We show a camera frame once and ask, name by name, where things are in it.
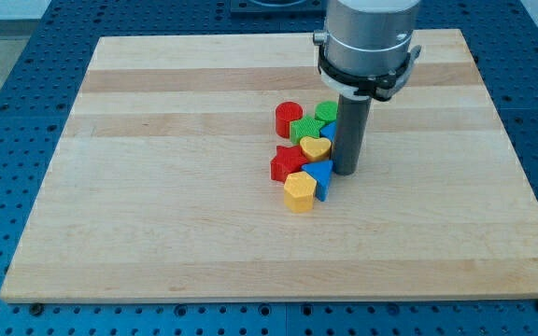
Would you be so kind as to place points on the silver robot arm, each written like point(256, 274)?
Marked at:
point(368, 37)

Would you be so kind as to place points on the yellow hexagon block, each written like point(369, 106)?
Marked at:
point(299, 192)

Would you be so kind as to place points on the blue triangle block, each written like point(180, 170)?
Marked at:
point(321, 171)

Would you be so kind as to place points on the red star block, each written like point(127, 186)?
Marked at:
point(288, 160)

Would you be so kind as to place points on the yellow heart block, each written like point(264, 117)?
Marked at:
point(316, 149)

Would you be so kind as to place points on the green star block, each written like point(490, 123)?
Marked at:
point(303, 127)

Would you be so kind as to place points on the red cylinder block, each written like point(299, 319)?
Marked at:
point(285, 114)

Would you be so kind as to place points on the blue cube block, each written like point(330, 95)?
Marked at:
point(328, 131)

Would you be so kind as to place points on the green cylinder block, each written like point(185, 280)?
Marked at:
point(326, 111)

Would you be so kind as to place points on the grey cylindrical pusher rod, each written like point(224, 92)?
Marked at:
point(350, 124)

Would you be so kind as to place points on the wooden board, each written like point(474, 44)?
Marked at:
point(159, 189)

